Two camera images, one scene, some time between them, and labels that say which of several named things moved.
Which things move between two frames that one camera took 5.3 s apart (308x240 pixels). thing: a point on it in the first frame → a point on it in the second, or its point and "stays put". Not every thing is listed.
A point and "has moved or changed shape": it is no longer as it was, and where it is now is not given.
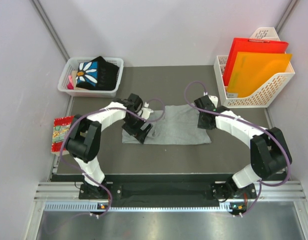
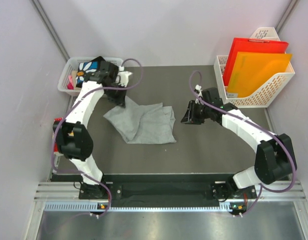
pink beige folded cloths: [71, 84] stays put
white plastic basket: [72, 65] stays put
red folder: [245, 45] stays put
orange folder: [250, 68] stays put
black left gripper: [140, 134] → [120, 100]
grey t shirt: [173, 124] has moved or changed shape
